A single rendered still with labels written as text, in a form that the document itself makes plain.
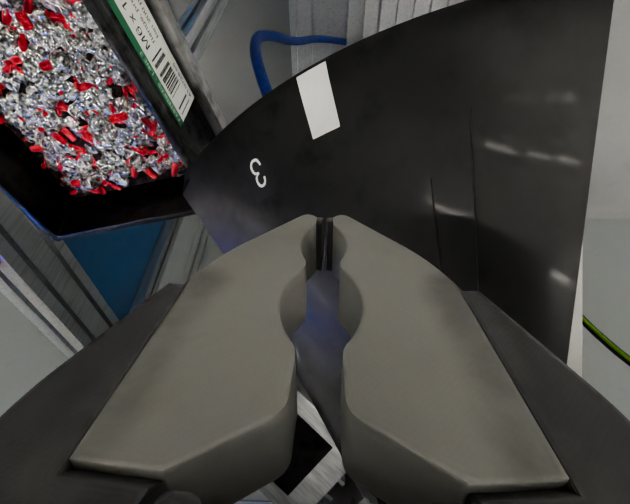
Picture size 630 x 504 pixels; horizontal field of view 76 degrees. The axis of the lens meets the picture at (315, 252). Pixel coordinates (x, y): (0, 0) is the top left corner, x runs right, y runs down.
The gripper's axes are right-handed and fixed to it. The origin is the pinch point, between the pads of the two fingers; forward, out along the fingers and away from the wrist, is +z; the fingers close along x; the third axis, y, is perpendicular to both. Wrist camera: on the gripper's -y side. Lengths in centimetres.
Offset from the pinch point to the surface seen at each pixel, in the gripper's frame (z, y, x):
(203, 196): 12.5, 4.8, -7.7
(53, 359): 66, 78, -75
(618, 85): 114, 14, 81
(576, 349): 20.7, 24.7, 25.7
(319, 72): 10.4, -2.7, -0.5
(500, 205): 4.0, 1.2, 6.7
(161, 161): 22.1, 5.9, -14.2
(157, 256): 58, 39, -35
